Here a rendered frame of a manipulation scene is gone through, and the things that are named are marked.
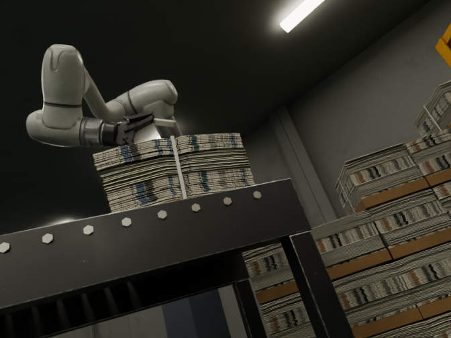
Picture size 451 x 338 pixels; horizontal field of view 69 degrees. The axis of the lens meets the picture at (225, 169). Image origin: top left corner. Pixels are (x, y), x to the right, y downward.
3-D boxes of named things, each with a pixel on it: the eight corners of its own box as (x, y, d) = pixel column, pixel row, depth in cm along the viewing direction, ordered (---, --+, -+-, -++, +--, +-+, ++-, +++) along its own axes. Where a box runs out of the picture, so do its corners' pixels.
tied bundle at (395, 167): (351, 228, 178) (333, 190, 187) (404, 210, 177) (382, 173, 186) (366, 209, 144) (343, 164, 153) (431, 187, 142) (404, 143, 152)
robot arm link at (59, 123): (78, 152, 97) (79, 107, 93) (21, 146, 94) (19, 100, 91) (88, 144, 107) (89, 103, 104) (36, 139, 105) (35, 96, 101)
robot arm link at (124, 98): (96, 102, 144) (124, 90, 143) (111, 100, 162) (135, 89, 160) (110, 130, 147) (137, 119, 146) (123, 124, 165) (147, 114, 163)
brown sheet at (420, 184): (351, 227, 178) (347, 219, 180) (403, 209, 177) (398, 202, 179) (366, 208, 144) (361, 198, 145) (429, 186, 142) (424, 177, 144)
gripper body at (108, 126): (107, 129, 107) (136, 132, 108) (102, 151, 103) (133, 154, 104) (104, 115, 100) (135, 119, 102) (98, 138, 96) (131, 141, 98)
